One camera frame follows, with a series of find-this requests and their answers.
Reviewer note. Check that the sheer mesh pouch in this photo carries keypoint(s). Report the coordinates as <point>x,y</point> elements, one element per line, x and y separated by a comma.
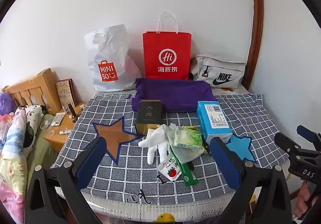
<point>188,143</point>

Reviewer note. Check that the brown star cutout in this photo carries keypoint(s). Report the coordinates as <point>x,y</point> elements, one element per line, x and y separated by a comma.
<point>112,138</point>

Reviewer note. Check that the patterned notebook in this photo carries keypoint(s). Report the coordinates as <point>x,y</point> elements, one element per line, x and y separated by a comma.
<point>65,93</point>

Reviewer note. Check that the white plastic shopping bag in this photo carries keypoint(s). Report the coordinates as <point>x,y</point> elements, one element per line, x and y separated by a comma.
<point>110,58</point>

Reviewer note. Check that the yellow item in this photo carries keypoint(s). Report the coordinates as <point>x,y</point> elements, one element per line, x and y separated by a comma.
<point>191,127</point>

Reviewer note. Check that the black bottle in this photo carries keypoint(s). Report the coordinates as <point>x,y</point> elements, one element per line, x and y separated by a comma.
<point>71,110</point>

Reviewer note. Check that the wooden headboard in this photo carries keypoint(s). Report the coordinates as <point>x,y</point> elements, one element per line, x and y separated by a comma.
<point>32,88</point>

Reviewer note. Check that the colourful quilt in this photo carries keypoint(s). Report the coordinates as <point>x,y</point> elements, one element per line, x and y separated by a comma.
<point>12,163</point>

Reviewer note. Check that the wooden nightstand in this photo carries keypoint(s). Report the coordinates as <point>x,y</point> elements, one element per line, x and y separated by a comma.
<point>62,133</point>

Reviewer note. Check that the clear glass cup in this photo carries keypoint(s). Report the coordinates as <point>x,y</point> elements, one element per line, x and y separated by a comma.
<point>47,128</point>

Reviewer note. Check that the brown wooden door frame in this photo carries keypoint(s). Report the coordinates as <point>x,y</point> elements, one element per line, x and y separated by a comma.
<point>257,25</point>

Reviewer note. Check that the blue star cutout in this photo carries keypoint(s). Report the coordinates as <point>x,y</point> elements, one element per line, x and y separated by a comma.
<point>239,147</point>

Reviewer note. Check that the red paper bag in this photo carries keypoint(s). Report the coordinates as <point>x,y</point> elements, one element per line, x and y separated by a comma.
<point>166,56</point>

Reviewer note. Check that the green bed sheet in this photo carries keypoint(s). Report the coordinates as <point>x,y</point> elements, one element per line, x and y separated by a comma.
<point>44,150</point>

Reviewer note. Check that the purple plush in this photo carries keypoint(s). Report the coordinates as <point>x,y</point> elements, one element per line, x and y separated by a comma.
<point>6,103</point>

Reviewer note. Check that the dark tea tin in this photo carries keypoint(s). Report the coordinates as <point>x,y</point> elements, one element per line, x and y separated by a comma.
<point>148,116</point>

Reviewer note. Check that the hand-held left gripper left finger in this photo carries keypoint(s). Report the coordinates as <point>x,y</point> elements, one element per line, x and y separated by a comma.
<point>90,161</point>

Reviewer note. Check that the white packet with red print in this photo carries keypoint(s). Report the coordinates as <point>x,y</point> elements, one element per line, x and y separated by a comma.
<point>169,171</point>

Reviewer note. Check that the person's right hand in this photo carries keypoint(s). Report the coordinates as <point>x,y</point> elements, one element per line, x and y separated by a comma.
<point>303,199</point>

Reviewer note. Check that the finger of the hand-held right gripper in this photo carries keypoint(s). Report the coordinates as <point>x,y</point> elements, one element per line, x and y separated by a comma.
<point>311,133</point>
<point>288,146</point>

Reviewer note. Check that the white printed table cover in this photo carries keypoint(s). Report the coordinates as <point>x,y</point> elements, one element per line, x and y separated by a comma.
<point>140,214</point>

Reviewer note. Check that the grey checked blanket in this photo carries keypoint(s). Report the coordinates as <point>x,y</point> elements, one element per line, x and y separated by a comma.
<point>125,171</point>

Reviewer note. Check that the grey waist bag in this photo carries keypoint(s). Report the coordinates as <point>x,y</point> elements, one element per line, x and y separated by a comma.
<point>218,73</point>

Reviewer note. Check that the purple towel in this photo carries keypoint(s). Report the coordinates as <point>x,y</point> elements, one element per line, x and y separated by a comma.
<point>175,98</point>

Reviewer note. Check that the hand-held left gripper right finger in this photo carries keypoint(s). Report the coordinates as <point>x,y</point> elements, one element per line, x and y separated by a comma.
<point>225,163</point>

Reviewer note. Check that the green snack packet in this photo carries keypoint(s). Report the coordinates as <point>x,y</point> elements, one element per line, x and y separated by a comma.
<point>188,176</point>

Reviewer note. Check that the blue tissue pack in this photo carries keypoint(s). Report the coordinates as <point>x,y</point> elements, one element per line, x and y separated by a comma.
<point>213,121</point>

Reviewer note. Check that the white glove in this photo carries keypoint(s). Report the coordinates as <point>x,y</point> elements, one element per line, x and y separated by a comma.
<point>155,143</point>

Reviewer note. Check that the small white stick tube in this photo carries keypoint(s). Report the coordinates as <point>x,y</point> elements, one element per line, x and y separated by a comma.
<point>64,132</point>

